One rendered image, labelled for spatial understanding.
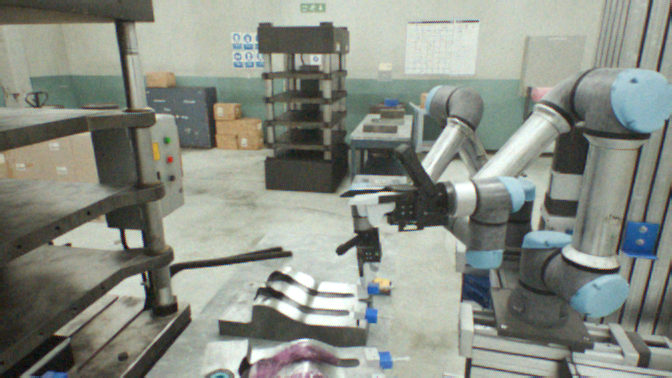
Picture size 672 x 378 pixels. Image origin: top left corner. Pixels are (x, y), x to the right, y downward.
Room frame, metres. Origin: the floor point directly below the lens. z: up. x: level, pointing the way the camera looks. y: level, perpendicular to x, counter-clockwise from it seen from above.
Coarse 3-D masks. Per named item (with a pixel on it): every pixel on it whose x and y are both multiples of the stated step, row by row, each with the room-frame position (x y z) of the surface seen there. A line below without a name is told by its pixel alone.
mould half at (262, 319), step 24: (288, 288) 1.32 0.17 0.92; (312, 288) 1.37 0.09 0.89; (336, 288) 1.38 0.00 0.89; (240, 312) 1.27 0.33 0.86; (264, 312) 1.20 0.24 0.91; (288, 312) 1.20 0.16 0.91; (240, 336) 1.22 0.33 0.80; (264, 336) 1.20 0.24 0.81; (288, 336) 1.18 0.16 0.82; (312, 336) 1.17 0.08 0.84; (336, 336) 1.15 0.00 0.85; (360, 336) 1.14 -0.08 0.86
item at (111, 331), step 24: (96, 312) 1.38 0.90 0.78; (120, 312) 1.38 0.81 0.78; (144, 312) 1.38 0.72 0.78; (72, 336) 1.27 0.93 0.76; (96, 336) 1.24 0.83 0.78; (120, 336) 1.24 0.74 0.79; (144, 336) 1.24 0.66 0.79; (168, 336) 1.29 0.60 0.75; (96, 360) 1.12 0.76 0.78; (120, 360) 1.12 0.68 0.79; (144, 360) 1.15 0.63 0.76
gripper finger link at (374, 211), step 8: (384, 192) 0.76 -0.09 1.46; (392, 192) 0.76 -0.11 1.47; (352, 200) 0.73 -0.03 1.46; (360, 200) 0.73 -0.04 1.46; (368, 200) 0.73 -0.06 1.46; (376, 200) 0.73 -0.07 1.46; (368, 208) 0.73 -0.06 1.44; (376, 208) 0.74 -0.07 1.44; (384, 208) 0.74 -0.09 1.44; (392, 208) 0.75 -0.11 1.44; (368, 216) 0.73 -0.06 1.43; (376, 216) 0.73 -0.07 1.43; (376, 224) 0.73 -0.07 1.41
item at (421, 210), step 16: (416, 192) 0.76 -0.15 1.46; (448, 192) 0.78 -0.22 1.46; (400, 208) 0.76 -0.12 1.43; (416, 208) 0.76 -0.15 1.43; (432, 208) 0.79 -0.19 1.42; (448, 208) 0.77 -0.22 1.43; (400, 224) 0.75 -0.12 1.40; (416, 224) 0.77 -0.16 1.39; (432, 224) 0.78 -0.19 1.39; (448, 224) 0.78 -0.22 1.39
